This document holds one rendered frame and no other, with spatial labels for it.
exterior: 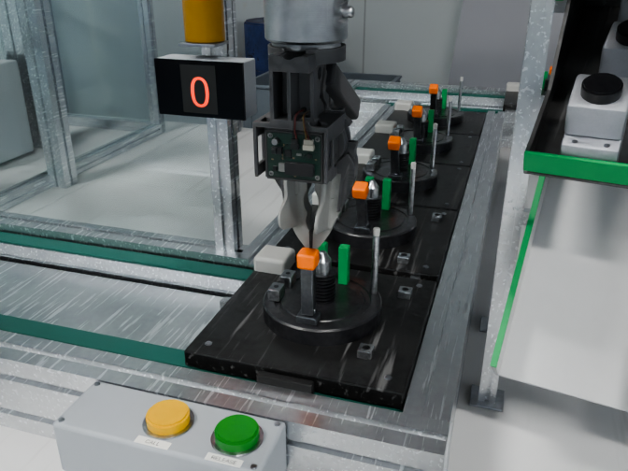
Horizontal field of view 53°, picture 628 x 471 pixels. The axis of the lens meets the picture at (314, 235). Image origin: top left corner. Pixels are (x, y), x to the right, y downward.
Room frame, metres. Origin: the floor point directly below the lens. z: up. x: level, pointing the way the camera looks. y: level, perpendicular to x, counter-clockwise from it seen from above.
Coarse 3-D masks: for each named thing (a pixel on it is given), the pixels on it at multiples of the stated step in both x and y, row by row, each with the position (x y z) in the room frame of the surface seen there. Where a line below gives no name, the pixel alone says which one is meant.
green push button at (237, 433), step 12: (228, 420) 0.45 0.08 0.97; (240, 420) 0.45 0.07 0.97; (252, 420) 0.45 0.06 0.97; (216, 432) 0.44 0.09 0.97; (228, 432) 0.44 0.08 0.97; (240, 432) 0.44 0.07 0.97; (252, 432) 0.44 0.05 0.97; (228, 444) 0.42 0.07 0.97; (240, 444) 0.42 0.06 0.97; (252, 444) 0.43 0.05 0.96
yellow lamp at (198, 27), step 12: (192, 0) 0.79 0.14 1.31; (204, 0) 0.79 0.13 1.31; (216, 0) 0.80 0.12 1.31; (192, 12) 0.79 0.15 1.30; (204, 12) 0.79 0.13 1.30; (216, 12) 0.79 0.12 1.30; (192, 24) 0.79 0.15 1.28; (204, 24) 0.79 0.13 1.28; (216, 24) 0.79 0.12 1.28; (192, 36) 0.79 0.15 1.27; (204, 36) 0.79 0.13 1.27; (216, 36) 0.79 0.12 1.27
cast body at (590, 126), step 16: (576, 80) 0.52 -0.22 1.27; (592, 80) 0.50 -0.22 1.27; (608, 80) 0.50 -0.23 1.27; (624, 80) 0.51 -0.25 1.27; (576, 96) 0.50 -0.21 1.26; (592, 96) 0.49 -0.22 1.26; (608, 96) 0.48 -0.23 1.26; (624, 96) 0.49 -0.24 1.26; (576, 112) 0.49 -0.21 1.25; (592, 112) 0.49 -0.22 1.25; (608, 112) 0.48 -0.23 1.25; (624, 112) 0.48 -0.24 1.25; (576, 128) 0.50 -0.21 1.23; (592, 128) 0.49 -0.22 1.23; (608, 128) 0.48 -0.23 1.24; (624, 128) 0.50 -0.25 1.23; (576, 144) 0.49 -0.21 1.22; (592, 144) 0.49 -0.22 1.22; (608, 144) 0.49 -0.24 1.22; (608, 160) 0.48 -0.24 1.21
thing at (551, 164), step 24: (576, 0) 0.65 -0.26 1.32; (600, 0) 0.73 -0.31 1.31; (576, 24) 0.68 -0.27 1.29; (600, 24) 0.70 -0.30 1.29; (576, 48) 0.67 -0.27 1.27; (600, 48) 0.66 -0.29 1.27; (552, 72) 0.59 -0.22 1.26; (576, 72) 0.63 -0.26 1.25; (552, 96) 0.60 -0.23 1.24; (552, 120) 0.57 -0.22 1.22; (528, 144) 0.52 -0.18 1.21; (552, 144) 0.54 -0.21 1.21; (624, 144) 0.52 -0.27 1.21; (528, 168) 0.51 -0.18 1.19; (552, 168) 0.50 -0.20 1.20; (576, 168) 0.49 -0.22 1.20; (600, 168) 0.48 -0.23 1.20; (624, 168) 0.47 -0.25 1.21
